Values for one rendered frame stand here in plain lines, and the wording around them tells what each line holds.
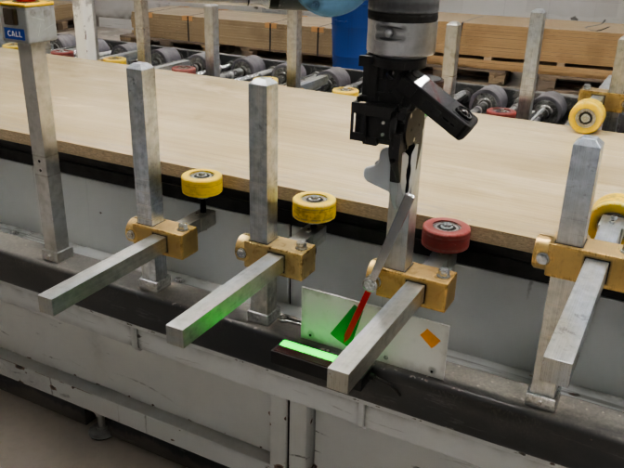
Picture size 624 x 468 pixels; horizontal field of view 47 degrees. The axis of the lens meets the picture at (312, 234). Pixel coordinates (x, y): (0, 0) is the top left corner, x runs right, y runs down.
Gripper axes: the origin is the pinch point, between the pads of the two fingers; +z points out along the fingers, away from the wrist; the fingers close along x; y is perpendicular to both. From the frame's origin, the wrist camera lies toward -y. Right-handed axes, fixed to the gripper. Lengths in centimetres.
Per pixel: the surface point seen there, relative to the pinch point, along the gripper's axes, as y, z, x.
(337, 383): -1.4, 16.9, 22.4
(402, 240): 1.6, 8.9, -5.9
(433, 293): -4.4, 16.1, -5.1
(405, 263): 0.8, 12.6, -6.0
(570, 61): 63, 75, -589
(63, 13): 682, 86, -605
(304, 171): 33.3, 11.3, -33.1
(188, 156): 59, 11, -29
